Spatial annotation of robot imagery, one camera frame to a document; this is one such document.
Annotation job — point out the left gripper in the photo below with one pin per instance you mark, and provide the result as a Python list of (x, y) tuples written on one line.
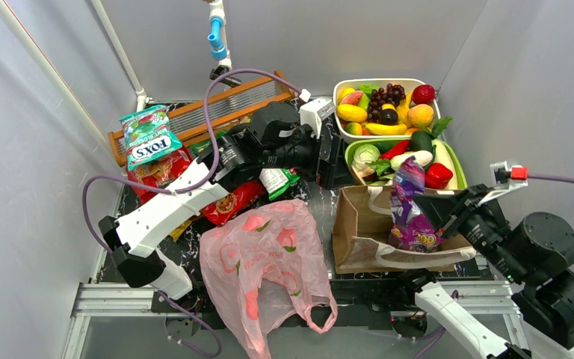
[(326, 161)]

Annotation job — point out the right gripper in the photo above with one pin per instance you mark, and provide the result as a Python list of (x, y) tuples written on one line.
[(451, 213)]

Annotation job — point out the purple Fox's berries candy bag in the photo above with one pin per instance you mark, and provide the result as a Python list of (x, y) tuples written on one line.
[(408, 182)]

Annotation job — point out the brown burlap tote bag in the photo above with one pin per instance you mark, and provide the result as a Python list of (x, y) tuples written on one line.
[(361, 231)]

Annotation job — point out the pink plastic grocery bag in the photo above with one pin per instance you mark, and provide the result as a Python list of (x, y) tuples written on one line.
[(265, 266)]

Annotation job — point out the purple grape candy bag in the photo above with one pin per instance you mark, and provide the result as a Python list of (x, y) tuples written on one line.
[(417, 235)]

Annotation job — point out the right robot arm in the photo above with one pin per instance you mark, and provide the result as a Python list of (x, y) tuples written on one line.
[(537, 254)]

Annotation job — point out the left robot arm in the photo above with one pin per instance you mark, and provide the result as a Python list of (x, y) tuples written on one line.
[(277, 136)]

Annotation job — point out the green vegetable tray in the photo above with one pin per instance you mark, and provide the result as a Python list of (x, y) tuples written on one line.
[(384, 144)]

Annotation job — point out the white fruit tray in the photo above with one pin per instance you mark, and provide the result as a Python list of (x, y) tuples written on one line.
[(408, 84)]

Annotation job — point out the red bell pepper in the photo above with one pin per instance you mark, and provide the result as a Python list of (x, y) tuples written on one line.
[(438, 176)]

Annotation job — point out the green Chuba snack bag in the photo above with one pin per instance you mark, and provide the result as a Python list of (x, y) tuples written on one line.
[(278, 181)]

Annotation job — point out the yellow mango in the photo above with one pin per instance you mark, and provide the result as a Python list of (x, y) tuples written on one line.
[(351, 113)]

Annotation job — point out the green cabbage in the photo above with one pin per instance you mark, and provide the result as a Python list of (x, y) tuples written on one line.
[(364, 155)]

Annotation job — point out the white radish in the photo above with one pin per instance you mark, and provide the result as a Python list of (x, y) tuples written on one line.
[(422, 157)]

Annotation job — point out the yellow banana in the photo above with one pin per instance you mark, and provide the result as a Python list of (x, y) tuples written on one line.
[(386, 130)]

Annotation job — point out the green cucumber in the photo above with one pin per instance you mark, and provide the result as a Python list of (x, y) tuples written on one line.
[(421, 140)]

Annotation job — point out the red chili pepper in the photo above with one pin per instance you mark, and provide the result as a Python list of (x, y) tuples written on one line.
[(400, 148)]

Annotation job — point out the dark grape bunch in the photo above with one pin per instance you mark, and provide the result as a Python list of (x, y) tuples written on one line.
[(384, 102)]

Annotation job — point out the orange peach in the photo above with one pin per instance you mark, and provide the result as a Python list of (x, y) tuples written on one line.
[(421, 115)]

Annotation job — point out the wooden rack with glass shelves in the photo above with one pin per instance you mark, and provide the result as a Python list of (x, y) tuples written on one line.
[(225, 108)]

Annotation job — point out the red cookie snack bag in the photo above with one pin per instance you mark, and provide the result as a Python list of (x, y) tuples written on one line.
[(226, 208)]

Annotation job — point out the red apple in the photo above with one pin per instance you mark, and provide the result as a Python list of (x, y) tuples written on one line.
[(423, 95)]

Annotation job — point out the white pipe with blue valve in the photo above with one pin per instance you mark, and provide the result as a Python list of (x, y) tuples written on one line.
[(217, 39)]

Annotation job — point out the yellow chips bag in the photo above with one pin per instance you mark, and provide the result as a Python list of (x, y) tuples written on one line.
[(178, 231)]

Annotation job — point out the green Fox's mint candy bag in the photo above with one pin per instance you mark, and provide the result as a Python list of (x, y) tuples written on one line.
[(147, 136)]

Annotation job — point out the aluminium frame rail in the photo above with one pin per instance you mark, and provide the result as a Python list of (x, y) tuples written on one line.
[(479, 297)]

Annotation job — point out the white wall conduit pipe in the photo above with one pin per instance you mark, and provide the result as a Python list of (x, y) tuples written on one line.
[(27, 41)]

